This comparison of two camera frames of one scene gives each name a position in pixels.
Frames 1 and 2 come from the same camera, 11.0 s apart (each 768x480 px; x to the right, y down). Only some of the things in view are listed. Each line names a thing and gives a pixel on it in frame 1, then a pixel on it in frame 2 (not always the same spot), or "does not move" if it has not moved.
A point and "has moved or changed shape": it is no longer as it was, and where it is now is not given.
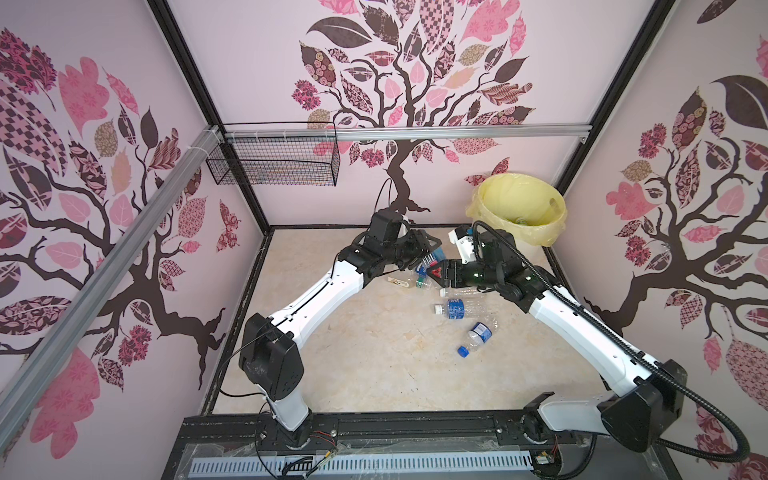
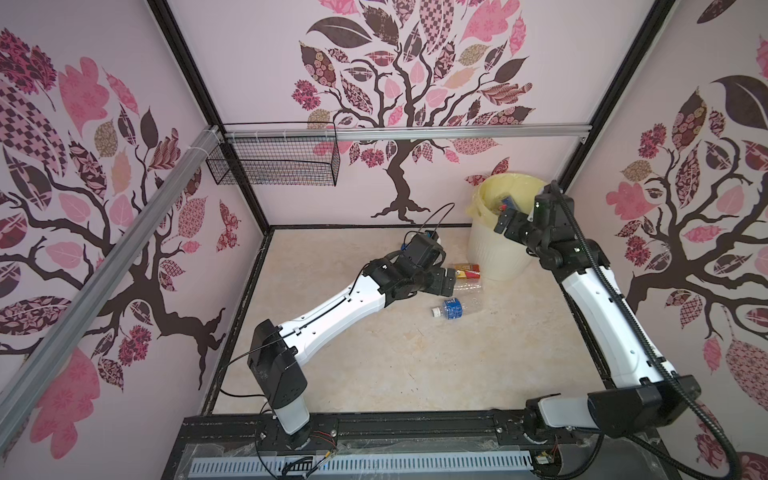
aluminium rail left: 31,376 does not move
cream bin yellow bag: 526,206 does not move
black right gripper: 446,267 to 517,220
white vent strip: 260,465 does not move
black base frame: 557,456 does not move
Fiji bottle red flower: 431,260 has moved or changed shape
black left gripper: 419,244 to 436,285
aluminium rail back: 397,129 does not move
